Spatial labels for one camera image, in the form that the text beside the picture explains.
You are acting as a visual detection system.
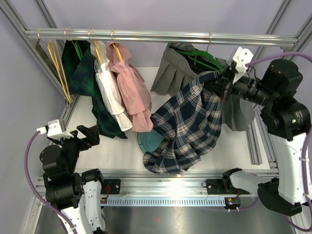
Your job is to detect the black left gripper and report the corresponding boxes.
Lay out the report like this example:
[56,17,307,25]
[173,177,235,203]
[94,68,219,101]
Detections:
[53,124,99,173]

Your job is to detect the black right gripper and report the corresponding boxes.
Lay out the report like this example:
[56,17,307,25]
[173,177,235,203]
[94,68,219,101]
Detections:
[200,63,275,106]

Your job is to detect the navy white plaid skirt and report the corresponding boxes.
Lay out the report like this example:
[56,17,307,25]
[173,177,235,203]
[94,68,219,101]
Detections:
[143,72,222,174]

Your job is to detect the yellow plastic hanger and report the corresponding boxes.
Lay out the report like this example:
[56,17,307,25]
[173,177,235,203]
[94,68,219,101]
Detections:
[37,29,73,103]

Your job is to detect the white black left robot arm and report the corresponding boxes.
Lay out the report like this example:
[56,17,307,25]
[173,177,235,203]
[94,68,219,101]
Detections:
[39,123,106,234]

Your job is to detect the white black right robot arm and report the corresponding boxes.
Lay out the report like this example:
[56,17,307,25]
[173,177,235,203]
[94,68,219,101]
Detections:
[217,58,312,216]

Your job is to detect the grey pleated skirt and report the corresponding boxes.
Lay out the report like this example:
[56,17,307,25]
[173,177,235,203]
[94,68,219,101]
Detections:
[151,43,255,132]

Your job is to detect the green plastic hanger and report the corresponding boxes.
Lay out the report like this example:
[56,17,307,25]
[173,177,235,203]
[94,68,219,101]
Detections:
[175,31,225,71]

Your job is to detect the green navy plaid skirt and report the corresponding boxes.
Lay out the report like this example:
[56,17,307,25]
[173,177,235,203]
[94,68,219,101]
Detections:
[61,40,127,139]

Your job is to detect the pink pleated skirt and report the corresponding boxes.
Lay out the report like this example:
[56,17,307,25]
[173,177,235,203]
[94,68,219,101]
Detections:
[106,41,153,133]

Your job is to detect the yellow hanger of pink skirt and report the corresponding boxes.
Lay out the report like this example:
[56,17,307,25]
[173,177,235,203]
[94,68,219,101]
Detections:
[111,29,123,61]

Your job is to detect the green hanger of plaid skirt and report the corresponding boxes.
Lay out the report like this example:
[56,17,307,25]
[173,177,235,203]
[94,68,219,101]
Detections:
[64,27,82,60]

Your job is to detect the teal plastic basin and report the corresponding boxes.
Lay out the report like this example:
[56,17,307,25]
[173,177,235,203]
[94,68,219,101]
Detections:
[137,130,164,154]

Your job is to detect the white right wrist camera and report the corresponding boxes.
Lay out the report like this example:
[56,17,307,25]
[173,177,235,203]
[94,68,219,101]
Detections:
[227,47,254,85]

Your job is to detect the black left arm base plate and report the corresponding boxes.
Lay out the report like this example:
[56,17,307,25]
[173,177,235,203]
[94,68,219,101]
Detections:
[101,178,121,195]

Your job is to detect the aluminium frame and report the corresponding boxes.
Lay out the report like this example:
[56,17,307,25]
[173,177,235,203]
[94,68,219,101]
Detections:
[0,0,312,234]

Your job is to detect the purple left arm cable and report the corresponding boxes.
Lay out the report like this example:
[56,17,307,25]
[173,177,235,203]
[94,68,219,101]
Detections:
[23,130,81,234]

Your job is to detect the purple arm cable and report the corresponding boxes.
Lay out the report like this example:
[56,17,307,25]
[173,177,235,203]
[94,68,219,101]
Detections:
[23,130,81,234]
[245,52,312,234]

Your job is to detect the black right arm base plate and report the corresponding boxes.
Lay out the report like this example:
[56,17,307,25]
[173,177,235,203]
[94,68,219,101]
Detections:
[205,179,240,195]

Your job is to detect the white slotted cable duct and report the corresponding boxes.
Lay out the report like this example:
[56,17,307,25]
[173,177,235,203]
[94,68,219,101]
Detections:
[100,196,225,207]

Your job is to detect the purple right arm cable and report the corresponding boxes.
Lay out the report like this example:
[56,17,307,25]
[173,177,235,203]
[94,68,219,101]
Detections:
[245,52,312,234]

